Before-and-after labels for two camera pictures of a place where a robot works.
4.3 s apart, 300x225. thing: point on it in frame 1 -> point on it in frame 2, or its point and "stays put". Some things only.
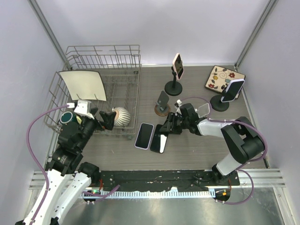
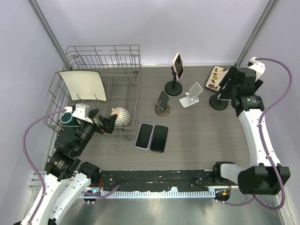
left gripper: x=108 y=119 stays put
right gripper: x=166 y=127 -> x=231 y=74
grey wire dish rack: x=119 y=66 stays put
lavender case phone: x=144 y=136 stays put
